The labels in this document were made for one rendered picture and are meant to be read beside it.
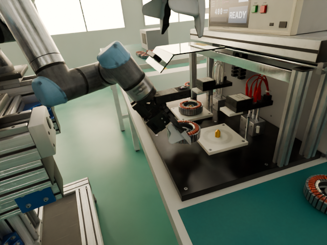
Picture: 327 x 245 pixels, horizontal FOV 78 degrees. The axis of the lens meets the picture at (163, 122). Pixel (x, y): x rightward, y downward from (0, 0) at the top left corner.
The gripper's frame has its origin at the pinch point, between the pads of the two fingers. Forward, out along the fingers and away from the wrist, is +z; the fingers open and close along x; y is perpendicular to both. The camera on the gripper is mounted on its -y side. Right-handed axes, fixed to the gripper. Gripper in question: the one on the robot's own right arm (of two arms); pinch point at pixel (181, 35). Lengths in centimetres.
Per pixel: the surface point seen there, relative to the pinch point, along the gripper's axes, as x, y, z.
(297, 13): 0.3, -32.7, -1.3
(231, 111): -10.8, -24.7, 27.1
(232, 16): -25.7, -35.8, -1.3
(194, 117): -30, -22, 37
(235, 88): -35, -50, 31
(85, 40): -489, -31, 34
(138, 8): -469, -161, -19
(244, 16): -18.9, -34.7, -1.0
